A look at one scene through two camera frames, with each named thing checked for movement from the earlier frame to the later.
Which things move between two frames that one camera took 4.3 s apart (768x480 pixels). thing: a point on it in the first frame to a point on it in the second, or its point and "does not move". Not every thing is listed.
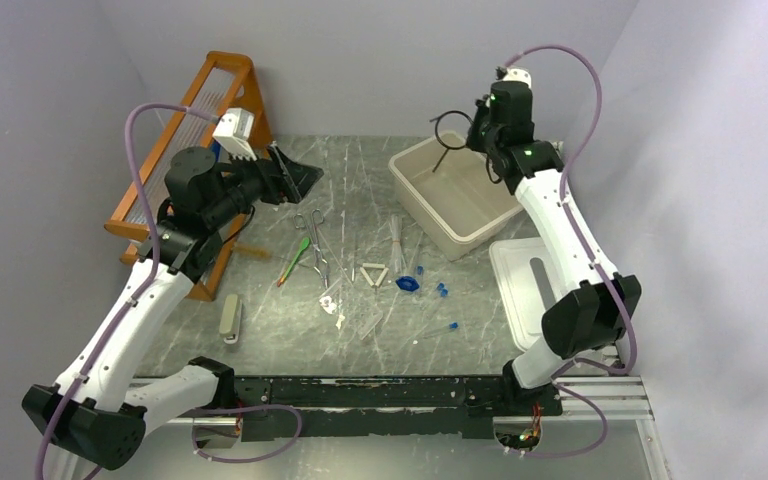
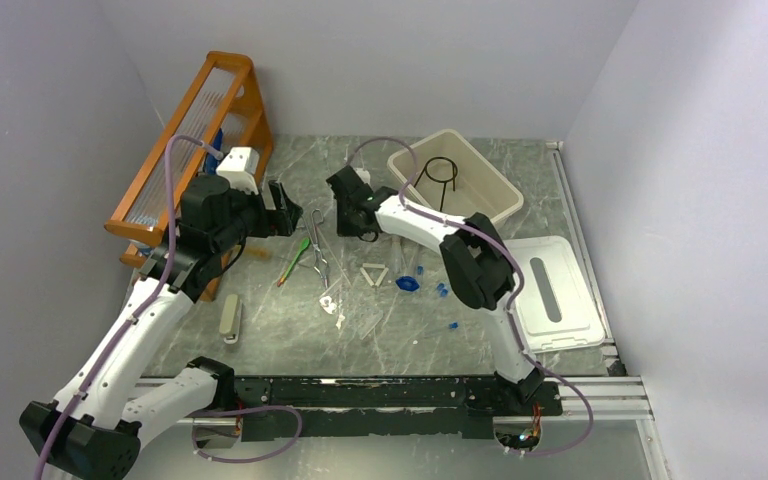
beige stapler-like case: x=231 y=319 does not move
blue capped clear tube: x=453 y=325 does not move
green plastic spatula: x=304 y=244 does not move
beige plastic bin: x=446 y=191 does not move
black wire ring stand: x=478 y=131 to x=441 y=170
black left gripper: x=286 y=180 to x=280 y=221
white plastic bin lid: x=531 y=279 does not move
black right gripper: x=480 y=112 to x=344 y=229
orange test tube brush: x=253 y=252 does not move
